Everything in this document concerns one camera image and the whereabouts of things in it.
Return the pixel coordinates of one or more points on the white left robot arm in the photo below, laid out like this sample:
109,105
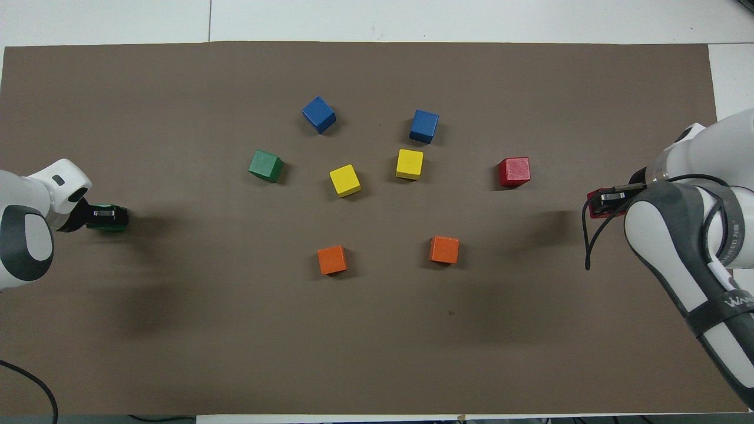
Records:
23,235

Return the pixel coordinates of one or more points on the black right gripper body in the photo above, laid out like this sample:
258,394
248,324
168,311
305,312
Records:
638,176

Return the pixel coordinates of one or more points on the blue wooden cube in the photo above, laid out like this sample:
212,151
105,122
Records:
318,114
424,126

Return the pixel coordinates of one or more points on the yellow wooden cube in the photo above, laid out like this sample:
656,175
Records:
409,164
344,180

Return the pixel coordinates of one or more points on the brown table mat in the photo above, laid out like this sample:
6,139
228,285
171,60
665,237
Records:
377,341

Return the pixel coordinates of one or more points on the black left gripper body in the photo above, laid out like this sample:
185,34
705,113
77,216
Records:
75,217

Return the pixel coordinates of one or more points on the orange wooden cube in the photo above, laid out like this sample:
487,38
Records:
444,249
332,259

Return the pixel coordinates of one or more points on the red wooden cube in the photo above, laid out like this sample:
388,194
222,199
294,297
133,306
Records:
604,216
514,172

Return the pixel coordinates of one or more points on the green wooden cube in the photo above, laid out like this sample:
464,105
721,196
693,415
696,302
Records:
115,229
265,165

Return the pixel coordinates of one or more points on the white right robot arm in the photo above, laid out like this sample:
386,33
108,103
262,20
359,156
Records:
665,235

